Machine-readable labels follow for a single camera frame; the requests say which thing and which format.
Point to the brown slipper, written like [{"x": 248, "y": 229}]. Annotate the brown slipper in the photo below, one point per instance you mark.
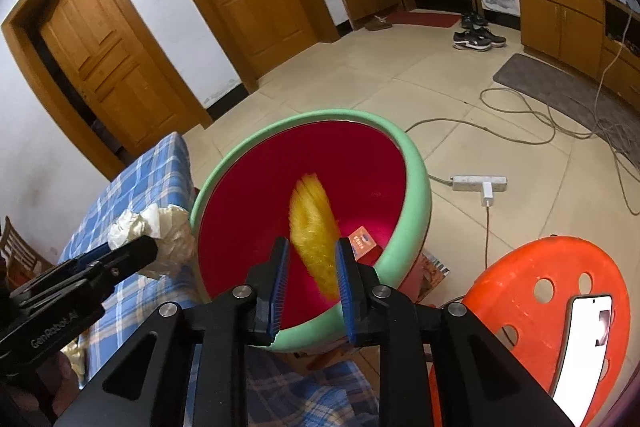
[{"x": 377, "y": 24}]

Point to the small orange carton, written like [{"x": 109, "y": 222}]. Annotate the small orange carton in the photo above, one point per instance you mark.
[{"x": 365, "y": 244}]

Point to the black white-soled sneaker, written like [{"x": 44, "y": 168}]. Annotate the black white-soled sneaker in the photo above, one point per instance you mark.
[
  {"x": 470, "y": 43},
  {"x": 492, "y": 37}
]

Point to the orange plastic stool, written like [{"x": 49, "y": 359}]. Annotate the orange plastic stool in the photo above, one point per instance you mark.
[{"x": 520, "y": 287}]

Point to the colourful magazine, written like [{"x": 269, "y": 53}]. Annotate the colourful magazine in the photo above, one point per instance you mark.
[{"x": 430, "y": 272}]

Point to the yellow fluffy duster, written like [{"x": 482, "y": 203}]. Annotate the yellow fluffy duster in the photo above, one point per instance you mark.
[{"x": 312, "y": 232}]

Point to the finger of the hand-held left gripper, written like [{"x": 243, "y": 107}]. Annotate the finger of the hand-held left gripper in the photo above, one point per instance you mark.
[
  {"x": 95, "y": 254},
  {"x": 132, "y": 254}
]

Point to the grey floor mat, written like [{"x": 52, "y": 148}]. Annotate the grey floor mat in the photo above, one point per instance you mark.
[{"x": 540, "y": 82}]

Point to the red door mat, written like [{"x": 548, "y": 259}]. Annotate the red door mat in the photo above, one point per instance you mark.
[{"x": 425, "y": 19}]

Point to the white plug charger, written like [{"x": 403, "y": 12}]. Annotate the white plug charger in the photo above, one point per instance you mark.
[{"x": 488, "y": 196}]

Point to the blue plaid tablecloth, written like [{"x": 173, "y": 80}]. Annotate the blue plaid tablecloth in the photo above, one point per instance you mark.
[{"x": 135, "y": 187}]

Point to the white power strip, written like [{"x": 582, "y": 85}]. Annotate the white power strip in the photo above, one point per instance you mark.
[{"x": 470, "y": 183}]

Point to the wooden chair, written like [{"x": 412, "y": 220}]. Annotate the wooden chair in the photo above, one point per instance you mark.
[{"x": 20, "y": 247}]

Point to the white paper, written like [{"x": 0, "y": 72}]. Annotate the white paper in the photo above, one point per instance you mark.
[{"x": 165, "y": 232}]

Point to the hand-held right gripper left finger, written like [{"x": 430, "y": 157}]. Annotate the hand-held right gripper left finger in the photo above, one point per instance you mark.
[{"x": 280, "y": 289}]

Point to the dark shoe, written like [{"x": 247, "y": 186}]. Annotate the dark shoe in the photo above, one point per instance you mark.
[
  {"x": 481, "y": 19},
  {"x": 466, "y": 21}
]

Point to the green basin with red interior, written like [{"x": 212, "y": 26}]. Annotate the green basin with red interior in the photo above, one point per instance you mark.
[{"x": 240, "y": 207}]

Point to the long wooden cabinet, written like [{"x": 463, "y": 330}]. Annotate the long wooden cabinet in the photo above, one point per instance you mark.
[{"x": 555, "y": 17}]

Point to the white smartphone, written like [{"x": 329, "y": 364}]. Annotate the white smartphone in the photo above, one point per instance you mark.
[{"x": 580, "y": 357}]

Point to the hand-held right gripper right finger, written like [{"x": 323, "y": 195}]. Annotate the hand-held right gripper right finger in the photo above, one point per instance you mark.
[{"x": 346, "y": 292}]

